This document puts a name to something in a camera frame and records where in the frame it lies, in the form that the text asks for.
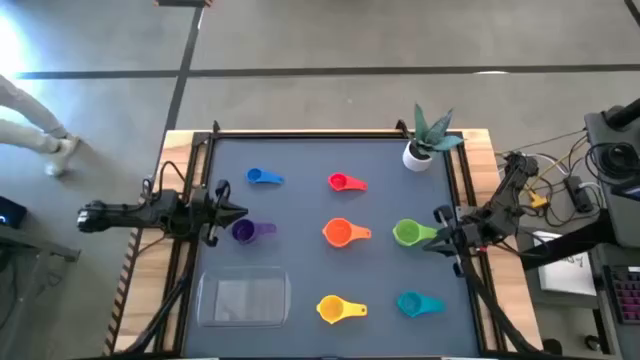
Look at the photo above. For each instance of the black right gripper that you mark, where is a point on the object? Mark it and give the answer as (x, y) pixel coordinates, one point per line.
(470, 232)

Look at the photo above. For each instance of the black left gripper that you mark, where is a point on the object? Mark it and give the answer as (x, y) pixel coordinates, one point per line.
(207, 212)

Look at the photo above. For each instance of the purple measuring cup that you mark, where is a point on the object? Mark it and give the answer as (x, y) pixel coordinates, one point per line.
(245, 231)

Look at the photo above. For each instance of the green measuring cup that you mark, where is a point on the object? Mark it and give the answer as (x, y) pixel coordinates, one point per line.
(408, 232)

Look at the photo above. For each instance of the blue measuring cup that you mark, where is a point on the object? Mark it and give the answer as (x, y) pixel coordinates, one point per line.
(256, 175)

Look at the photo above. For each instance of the orange measuring cup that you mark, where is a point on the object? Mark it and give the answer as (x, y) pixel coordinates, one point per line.
(339, 232)

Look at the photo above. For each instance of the red measuring cup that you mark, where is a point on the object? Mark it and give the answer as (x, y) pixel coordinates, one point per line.
(339, 182)

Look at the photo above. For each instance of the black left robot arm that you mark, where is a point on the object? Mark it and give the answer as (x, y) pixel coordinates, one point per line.
(125, 213)

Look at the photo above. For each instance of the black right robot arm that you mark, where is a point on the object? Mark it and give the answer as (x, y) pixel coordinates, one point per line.
(505, 195)

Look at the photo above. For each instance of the teal measuring cup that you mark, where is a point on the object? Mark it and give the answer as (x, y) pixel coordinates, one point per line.
(411, 304)

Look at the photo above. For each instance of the clear plastic basket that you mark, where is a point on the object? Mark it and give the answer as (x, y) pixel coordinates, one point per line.
(245, 297)

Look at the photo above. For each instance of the yellow measuring cup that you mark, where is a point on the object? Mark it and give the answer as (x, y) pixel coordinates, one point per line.
(331, 309)

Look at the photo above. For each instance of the grey table mat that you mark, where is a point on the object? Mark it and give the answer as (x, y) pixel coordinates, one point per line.
(300, 260)

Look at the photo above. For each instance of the potted plant in white pot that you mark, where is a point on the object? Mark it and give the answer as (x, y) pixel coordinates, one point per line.
(425, 142)

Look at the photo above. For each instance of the black diagonal support bar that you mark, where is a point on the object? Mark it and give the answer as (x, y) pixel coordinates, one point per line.
(565, 245)

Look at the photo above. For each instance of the striped hazard tape strip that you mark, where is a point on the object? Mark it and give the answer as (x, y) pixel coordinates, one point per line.
(127, 280)

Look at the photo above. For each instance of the white paper sheet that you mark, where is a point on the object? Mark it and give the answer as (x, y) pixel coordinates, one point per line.
(567, 272)

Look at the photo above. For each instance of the black power strip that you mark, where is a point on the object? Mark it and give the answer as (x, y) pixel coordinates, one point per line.
(578, 194)

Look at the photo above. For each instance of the black caster wheel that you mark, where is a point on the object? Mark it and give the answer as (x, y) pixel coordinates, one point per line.
(552, 346)
(593, 342)

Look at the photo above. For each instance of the grey equipment desk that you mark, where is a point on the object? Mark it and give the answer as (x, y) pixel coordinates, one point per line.
(625, 220)

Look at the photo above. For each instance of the black keyboard with purple keys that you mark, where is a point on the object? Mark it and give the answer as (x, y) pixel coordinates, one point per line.
(624, 295)

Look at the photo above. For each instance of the grey metal side stand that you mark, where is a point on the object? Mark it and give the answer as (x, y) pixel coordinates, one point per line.
(30, 245)

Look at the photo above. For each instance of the person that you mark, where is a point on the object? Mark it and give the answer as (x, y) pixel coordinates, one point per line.
(35, 122)

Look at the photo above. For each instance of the black screen device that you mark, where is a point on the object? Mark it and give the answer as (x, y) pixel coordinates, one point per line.
(10, 212)

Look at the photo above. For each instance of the black metal table frame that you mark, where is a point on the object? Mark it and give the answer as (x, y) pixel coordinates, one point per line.
(300, 134)

